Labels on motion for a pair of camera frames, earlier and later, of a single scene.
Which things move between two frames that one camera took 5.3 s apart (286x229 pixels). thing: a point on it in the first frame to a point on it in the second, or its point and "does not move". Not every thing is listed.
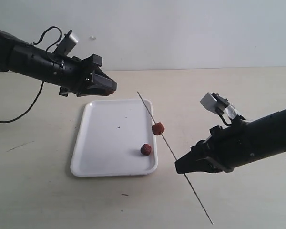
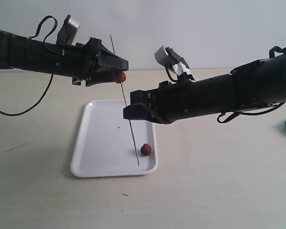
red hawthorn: (110, 91) to (123, 78)
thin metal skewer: (174, 155) to (126, 106)
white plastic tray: (109, 135) does not move
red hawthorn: (146, 149) does not move
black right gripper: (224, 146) to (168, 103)
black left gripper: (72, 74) to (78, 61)
